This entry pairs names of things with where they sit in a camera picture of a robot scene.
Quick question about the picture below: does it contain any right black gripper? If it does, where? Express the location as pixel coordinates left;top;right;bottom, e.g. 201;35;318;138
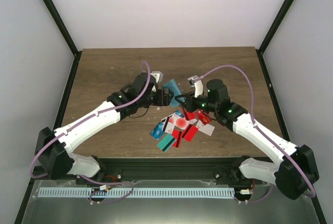
175;91;218;113

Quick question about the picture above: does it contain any teal leather card holder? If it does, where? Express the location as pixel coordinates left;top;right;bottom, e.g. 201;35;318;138
162;79;182;108

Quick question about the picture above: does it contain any teal card with black stripe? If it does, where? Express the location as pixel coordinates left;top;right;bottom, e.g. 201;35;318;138
157;134;175;152

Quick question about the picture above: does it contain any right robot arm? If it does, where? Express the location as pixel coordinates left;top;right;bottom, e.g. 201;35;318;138
175;79;319;200

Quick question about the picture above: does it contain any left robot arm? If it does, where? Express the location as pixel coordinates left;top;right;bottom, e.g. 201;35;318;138
35;72;174;185

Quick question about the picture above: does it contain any red card upper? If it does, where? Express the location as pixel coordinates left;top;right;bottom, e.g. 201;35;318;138
182;108;196;121

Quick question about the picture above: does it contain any dark red credit card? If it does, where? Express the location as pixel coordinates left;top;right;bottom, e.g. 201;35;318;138
195;110;212;125

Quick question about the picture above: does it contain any white card with red circle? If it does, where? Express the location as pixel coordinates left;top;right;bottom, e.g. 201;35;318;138
163;110;189;133

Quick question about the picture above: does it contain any white card with red logo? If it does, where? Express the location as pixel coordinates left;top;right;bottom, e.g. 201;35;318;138
196;121;215;136

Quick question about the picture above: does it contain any white card with black stripe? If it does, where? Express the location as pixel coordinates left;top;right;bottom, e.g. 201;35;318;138
162;116;173;134

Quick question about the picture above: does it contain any large red card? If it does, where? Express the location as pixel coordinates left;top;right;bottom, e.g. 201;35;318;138
181;124;198;142

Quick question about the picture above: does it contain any red card with black stripe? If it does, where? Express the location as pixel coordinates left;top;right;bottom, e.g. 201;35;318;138
172;129;182;148

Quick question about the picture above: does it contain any blue credit card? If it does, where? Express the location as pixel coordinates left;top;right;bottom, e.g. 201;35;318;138
150;122;164;140

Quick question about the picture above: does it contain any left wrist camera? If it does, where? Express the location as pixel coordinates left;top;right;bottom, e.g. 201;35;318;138
150;71;163;84

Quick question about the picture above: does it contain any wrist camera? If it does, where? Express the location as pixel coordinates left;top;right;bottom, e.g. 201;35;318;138
187;75;203;98
150;71;163;84

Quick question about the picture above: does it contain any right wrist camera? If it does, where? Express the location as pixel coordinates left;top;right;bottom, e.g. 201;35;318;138
187;75;203;98

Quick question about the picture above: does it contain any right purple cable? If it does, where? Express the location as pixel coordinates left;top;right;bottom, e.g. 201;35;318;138
197;64;316;204

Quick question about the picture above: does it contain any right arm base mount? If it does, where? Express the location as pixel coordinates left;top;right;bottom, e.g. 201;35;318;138
212;165;263;187

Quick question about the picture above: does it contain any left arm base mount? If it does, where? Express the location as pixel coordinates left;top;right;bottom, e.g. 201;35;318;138
76;172;123;186

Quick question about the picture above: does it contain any light blue slotted cable duct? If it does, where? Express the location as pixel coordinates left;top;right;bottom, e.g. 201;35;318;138
37;187;235;199

